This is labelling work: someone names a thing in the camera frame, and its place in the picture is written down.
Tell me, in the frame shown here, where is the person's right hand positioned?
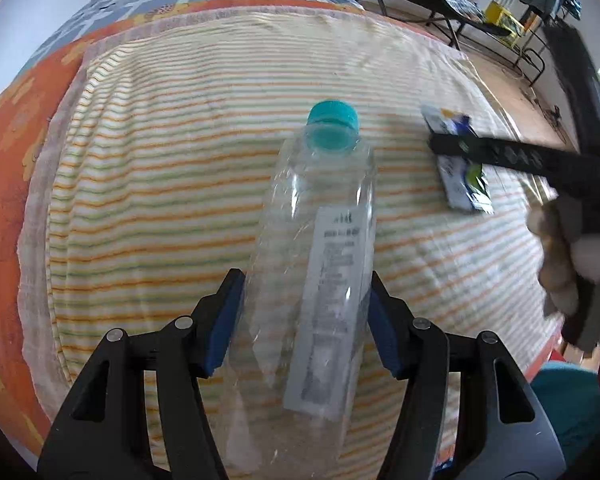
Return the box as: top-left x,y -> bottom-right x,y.
525,200 -> 600,351

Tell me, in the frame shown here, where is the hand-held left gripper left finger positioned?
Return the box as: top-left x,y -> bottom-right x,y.
36,268 -> 247,480

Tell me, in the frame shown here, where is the teal cloth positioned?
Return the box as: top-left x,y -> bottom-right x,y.
530,360 -> 600,466

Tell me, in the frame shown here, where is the clear bottle with teal cap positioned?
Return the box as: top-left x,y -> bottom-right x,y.
223,100 -> 378,478

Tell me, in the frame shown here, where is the white printed packet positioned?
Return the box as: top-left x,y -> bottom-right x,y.
420,104 -> 496,216

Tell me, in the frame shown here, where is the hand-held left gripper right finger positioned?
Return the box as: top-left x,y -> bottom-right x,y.
367,271 -> 567,480

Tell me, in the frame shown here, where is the orange floral bedsheet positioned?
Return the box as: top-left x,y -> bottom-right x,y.
0,0 -> 571,456

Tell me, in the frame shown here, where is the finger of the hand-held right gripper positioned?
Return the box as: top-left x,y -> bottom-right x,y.
544,24 -> 600,161
428,129 -> 583,188

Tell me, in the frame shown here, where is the yellow box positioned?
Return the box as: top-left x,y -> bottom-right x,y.
482,0 -> 523,36

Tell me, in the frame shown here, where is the striped towel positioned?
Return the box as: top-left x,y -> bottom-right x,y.
17,7 -> 566,480

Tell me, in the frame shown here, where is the metal drying rack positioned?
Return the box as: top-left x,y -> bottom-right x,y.
455,0 -> 581,86

